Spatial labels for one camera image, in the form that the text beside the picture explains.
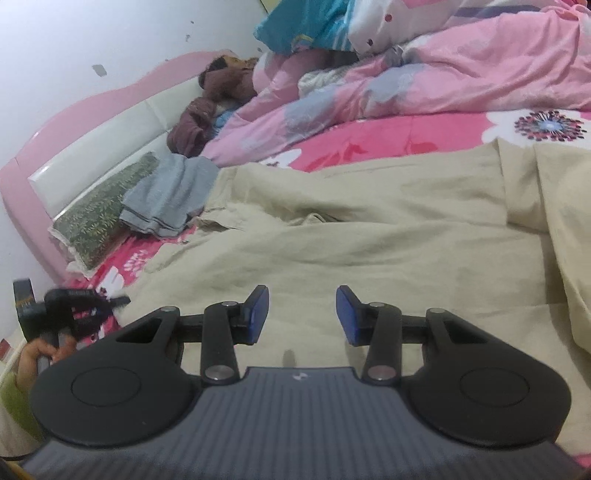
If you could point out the brown plush toy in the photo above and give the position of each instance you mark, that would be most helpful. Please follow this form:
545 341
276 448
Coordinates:
191 124
226 83
92 124

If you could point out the grey garment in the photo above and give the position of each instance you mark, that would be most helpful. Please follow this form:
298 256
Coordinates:
166 194

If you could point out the person's left hand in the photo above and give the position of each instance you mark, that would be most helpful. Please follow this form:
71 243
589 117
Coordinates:
30 360

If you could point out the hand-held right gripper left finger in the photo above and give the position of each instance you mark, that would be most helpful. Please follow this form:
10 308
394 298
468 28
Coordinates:
258 314

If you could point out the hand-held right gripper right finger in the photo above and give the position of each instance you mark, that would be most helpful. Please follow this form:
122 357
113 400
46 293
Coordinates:
346 318

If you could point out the beige pants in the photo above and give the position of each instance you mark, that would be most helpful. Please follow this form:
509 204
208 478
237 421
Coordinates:
369 230

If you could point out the pink floral quilt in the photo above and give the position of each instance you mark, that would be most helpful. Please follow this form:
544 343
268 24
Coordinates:
461 74

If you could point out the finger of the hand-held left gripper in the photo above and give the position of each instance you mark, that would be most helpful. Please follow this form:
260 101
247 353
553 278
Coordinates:
113 302

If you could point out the light blue cloth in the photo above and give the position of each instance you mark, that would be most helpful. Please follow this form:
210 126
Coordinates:
224 119

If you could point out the white knit cloth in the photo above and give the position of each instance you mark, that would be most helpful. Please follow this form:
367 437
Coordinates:
323 83

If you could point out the green leaf-print pillow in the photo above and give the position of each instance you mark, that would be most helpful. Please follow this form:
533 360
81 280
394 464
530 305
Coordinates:
101 212

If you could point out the person's left forearm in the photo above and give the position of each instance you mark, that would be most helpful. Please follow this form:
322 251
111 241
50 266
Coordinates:
14 410

